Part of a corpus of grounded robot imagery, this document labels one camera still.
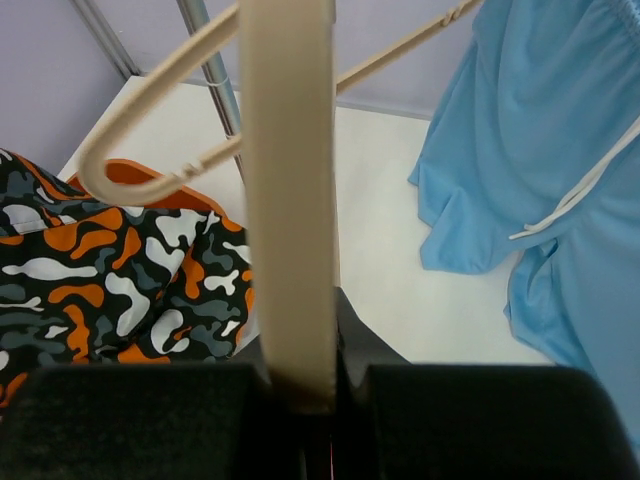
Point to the wooden hanger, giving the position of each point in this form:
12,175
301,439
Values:
287,106
162,134

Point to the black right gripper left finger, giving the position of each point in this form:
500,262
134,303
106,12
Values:
189,421

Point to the blue shorts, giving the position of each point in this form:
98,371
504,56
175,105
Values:
534,150

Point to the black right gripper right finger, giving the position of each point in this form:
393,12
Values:
398,420

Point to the orange camouflage shorts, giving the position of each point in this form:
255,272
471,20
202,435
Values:
85,282

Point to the silver clothes rack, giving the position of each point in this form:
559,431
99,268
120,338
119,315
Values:
195,17

